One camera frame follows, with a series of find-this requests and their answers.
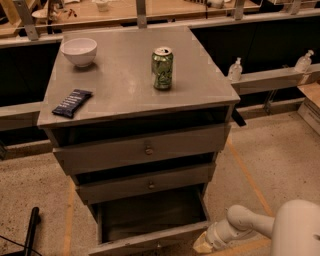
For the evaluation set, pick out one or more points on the clear pump bottle left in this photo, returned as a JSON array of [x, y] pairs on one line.
[[235, 70]]

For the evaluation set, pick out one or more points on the dark blue snack bar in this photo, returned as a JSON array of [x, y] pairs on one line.
[[72, 103]]

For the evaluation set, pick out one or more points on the black pole on floor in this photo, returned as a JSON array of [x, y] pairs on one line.
[[27, 246]]

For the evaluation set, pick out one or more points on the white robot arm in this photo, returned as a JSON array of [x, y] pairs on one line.
[[294, 231]]

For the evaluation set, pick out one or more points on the clear pump bottle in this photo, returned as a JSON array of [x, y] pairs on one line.
[[304, 62], [235, 70]]

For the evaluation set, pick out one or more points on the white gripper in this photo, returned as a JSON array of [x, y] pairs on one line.
[[213, 235]]

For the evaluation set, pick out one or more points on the grey drawer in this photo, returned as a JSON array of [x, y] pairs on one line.
[[141, 184], [149, 222], [114, 153]]

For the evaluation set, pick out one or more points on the green soda can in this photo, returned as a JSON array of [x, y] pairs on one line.
[[162, 68]]

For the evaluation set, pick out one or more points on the clear pump bottle right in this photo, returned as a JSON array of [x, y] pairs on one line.
[[304, 62]]

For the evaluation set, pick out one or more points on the grey wooden drawer cabinet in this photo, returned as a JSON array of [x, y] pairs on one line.
[[125, 103]]

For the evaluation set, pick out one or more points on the grey metal railing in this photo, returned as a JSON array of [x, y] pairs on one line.
[[21, 116]]

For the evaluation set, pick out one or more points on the white ceramic bowl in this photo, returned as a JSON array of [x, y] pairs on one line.
[[81, 52]]

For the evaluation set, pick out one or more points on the cardboard box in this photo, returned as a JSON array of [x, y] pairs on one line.
[[309, 110]]

